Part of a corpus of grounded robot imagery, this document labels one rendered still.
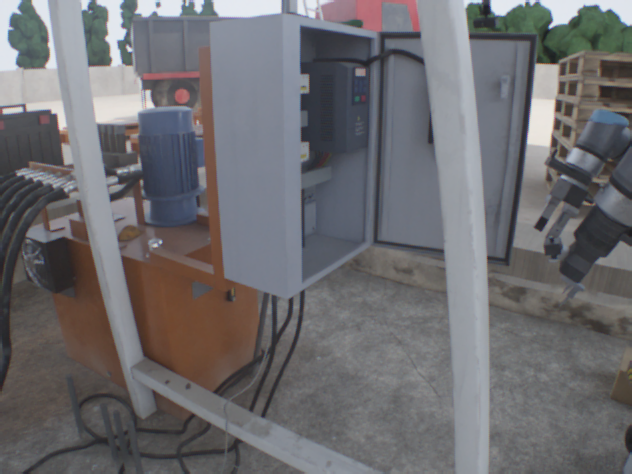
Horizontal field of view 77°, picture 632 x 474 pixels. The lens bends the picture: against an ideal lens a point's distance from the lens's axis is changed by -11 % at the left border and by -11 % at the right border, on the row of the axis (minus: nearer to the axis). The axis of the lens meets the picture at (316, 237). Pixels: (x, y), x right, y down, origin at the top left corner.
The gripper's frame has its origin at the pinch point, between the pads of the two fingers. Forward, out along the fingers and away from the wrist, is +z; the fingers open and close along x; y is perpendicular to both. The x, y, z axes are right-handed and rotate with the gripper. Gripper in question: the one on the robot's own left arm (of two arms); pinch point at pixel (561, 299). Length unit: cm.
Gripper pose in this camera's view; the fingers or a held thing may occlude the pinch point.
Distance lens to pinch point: 96.3
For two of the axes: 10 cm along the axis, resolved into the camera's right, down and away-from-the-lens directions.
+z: -2.8, 7.5, 6.0
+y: -8.0, -5.3, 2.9
